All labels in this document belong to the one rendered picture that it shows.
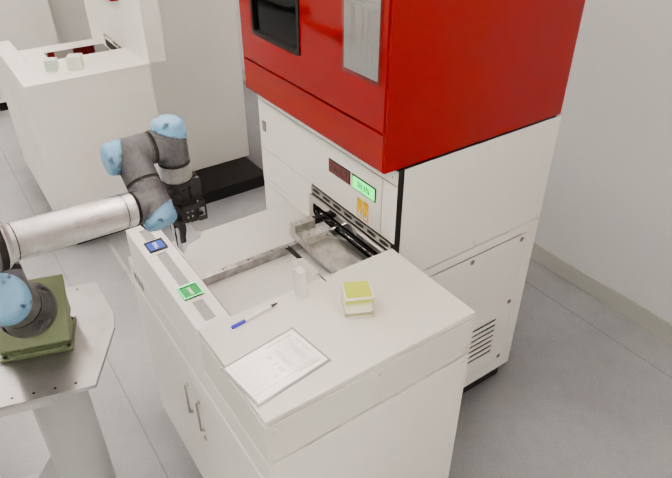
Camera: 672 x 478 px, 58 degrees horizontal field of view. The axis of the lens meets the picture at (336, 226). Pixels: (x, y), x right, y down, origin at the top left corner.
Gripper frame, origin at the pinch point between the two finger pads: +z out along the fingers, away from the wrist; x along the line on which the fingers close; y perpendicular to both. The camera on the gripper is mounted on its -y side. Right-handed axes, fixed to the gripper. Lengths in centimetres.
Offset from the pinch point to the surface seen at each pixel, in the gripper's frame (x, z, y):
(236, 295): 7.5, 28.6, 16.9
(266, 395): -43.7, 13.8, 0.0
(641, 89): 2, 2, 207
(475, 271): -16, 40, 97
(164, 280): 8.8, 14.7, -3.2
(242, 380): -36.9, 13.8, -2.4
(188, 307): -5.6, 14.7, -2.2
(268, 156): 61, 16, 59
